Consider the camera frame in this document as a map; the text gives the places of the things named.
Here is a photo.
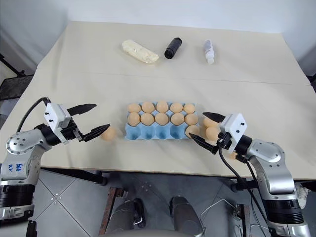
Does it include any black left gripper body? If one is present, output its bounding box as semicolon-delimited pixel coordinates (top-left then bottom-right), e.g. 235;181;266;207
57;118;85;144

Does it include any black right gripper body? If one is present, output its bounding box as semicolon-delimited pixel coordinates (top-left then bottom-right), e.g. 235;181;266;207
216;132;235;149

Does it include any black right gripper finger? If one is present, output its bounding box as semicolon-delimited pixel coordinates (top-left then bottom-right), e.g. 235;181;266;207
202;112;226;123
188;133;220;155

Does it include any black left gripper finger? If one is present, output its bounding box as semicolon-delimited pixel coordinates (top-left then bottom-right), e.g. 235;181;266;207
81;123;111;143
67;103;97;117

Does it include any blue egg carton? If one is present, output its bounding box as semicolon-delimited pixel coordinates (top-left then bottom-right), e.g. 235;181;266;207
124;101;199;142

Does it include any black table caster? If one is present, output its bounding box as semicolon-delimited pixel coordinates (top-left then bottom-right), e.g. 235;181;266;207
91;172;109;186
231;179;255;193

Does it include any small clear plastic bottle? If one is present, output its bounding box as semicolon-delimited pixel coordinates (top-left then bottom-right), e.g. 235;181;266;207
202;39;215;66

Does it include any black textured case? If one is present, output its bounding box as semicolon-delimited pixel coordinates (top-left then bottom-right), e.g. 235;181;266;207
0;75;34;101

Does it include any dark rounded robot leg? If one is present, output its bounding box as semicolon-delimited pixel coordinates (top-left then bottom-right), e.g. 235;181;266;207
108;197;145;237
168;196;206;237

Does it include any cream bread in clear wrap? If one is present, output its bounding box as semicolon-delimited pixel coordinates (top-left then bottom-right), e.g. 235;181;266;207
121;39;160;66

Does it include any black cylindrical container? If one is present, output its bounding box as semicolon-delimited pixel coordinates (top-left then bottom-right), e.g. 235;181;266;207
164;37;183;60

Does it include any black tripod stand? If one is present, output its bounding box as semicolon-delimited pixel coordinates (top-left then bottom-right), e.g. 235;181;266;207
0;52;27;78

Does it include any white shoe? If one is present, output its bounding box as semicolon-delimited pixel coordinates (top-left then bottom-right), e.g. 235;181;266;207
295;183;310;206

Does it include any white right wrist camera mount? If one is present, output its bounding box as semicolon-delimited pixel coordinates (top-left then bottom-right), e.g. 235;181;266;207
218;113;248;152

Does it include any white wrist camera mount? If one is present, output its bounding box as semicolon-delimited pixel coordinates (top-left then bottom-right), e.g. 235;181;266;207
218;113;248;152
44;102;73;132

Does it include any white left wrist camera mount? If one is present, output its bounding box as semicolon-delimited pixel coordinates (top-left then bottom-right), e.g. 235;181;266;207
44;102;73;132

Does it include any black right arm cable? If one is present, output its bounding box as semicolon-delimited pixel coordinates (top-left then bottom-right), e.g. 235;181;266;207
217;139;272;223

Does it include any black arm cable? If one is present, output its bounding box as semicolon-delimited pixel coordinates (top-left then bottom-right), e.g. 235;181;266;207
217;139;272;223
15;97;53;134

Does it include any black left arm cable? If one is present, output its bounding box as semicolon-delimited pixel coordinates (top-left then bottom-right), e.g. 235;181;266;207
15;97;53;134

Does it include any thin white floor cable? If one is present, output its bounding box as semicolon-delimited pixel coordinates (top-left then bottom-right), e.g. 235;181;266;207
200;199;238;224

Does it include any rusty metal frame bar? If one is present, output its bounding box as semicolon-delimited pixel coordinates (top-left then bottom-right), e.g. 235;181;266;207
106;186;124;223
235;203;250;237

